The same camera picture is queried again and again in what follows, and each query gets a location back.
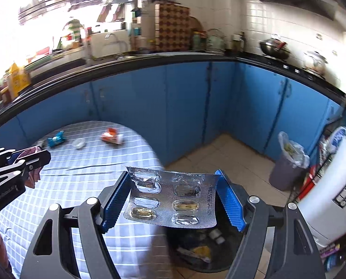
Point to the yellow detergent bottle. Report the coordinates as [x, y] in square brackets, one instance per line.
[17, 78]

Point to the orange and white crumpled packet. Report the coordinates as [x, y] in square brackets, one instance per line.
[112, 136]

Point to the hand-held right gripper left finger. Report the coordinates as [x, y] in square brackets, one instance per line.
[117, 200]

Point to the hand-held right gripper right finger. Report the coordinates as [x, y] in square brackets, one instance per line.
[231, 200]

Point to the black kitchen countertop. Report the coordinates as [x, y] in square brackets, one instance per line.
[161, 56]

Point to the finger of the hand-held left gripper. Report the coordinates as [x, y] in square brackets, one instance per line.
[11, 156]
[39, 158]

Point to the black gas stove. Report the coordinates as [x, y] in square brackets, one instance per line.
[298, 70]

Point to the chequered wooden cutting board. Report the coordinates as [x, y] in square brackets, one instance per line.
[173, 26]

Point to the green jar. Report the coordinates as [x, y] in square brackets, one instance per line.
[196, 40]

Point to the crumpled blue wrapper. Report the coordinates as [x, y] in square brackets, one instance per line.
[56, 139]

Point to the white bottle cap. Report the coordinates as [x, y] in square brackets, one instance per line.
[78, 143]

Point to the green striped cloth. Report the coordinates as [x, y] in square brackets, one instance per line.
[74, 29]

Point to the white cutting board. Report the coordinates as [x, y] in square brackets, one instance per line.
[109, 42]

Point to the silver pill blister pack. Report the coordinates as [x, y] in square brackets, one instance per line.
[167, 197]

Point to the blue base cabinets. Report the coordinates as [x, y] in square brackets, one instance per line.
[190, 93]

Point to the white appliance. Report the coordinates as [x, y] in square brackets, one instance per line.
[330, 197]

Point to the grey bin with plastic bag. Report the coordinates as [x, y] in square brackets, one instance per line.
[286, 171]

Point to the metal dish rack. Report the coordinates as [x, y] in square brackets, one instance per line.
[88, 0]

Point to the black wok with lid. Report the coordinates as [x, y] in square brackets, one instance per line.
[274, 49]

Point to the white lidded pot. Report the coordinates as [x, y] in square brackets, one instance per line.
[315, 61]

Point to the black trash bin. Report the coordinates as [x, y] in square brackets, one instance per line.
[176, 238]

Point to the dark glass bottle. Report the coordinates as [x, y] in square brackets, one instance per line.
[242, 41]

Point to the pink wrapper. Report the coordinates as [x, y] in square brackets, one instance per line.
[33, 178]

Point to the pale green kettle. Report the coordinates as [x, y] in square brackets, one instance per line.
[216, 43]

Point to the round table, checked cloth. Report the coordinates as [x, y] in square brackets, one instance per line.
[74, 180]

